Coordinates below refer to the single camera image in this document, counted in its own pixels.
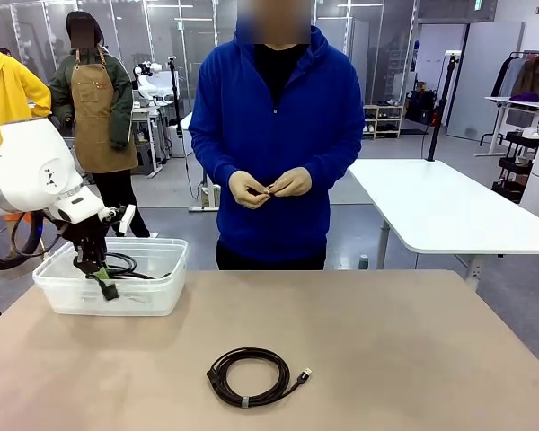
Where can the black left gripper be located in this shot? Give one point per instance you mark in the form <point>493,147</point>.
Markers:
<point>90,242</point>

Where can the person's left forearm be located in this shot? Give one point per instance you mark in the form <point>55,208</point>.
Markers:
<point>337,161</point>

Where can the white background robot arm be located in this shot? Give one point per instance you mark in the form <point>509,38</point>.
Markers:
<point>144,81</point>

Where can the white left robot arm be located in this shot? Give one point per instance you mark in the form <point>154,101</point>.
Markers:
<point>27,166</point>

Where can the person's right forearm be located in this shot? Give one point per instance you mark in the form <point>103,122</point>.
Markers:
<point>211,166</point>

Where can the person's right hand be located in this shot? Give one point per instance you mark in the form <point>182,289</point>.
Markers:
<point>247,190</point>

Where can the person's left hand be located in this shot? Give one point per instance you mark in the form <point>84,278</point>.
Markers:
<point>294,184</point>

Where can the clear plastic storage container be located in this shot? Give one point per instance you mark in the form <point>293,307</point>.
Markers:
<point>161,296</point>

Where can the person in brown apron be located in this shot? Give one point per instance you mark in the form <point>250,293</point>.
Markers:
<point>99,116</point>

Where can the white background workbench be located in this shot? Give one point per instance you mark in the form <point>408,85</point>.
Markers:
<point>150,112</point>

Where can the figure in yellow hoodie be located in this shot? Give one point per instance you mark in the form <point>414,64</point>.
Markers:
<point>4,103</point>

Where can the person in blue hoodie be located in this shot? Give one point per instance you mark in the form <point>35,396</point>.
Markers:
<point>274,134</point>

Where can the small grey cup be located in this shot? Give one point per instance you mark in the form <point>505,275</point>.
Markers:
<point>364,261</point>

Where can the wooden shoe rack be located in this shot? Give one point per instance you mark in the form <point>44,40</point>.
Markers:
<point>384,121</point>

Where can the large white table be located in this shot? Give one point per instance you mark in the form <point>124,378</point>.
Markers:
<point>431,202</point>

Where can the black luggage pile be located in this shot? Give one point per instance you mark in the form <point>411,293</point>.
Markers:
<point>420,108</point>

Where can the black tripod pole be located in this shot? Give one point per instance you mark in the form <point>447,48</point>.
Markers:
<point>440,112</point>

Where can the black trolley cart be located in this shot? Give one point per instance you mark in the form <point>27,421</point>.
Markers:
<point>516,166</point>

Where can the white desk with legs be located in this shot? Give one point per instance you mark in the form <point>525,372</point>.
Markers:
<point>521,102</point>

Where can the purple cloth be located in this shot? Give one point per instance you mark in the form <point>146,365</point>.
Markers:
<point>524,96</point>

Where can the clothes rack with coats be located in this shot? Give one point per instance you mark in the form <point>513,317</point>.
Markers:
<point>534,76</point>

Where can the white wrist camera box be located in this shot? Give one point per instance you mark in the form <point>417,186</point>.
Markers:
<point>126,219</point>

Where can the black camera stand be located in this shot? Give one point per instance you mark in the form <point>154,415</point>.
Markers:
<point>176,99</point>

